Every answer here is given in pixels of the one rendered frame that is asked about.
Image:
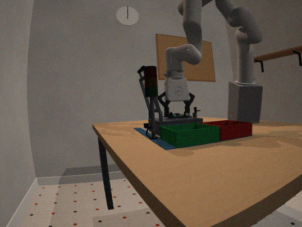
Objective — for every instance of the red open-top bin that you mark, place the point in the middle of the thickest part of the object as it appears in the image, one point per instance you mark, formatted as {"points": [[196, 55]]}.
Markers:
{"points": [[229, 129]]}

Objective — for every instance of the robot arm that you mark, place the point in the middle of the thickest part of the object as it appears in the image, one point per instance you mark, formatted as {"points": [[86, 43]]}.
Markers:
{"points": [[250, 33]]}

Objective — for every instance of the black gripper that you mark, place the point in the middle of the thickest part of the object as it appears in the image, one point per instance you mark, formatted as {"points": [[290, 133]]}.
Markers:
{"points": [[175, 89]]}

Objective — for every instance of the green bin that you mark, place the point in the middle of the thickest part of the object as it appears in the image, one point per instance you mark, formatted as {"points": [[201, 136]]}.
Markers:
{"points": [[192, 134]]}

